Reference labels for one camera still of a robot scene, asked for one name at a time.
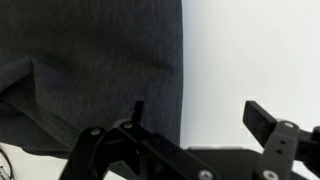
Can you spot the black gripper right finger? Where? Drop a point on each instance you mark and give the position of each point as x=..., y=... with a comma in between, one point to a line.
x=278, y=146

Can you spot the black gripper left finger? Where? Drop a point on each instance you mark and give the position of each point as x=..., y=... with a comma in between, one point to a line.
x=83, y=153

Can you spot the dark grey pants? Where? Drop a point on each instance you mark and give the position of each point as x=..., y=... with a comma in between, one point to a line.
x=93, y=60

